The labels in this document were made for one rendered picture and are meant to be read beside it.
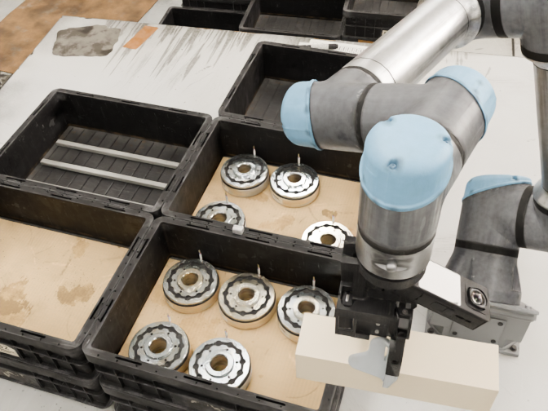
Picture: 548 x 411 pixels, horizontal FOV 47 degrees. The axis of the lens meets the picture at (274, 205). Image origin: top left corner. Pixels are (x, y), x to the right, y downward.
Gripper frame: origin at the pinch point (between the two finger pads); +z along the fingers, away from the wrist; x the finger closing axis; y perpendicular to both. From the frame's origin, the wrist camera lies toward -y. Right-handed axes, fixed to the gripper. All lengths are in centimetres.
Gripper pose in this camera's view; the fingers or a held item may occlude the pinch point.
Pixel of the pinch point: (395, 355)
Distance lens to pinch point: 81.2
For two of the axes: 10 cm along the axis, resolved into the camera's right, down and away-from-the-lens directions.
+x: -2.2, 7.2, -6.5
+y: -9.7, -1.3, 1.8
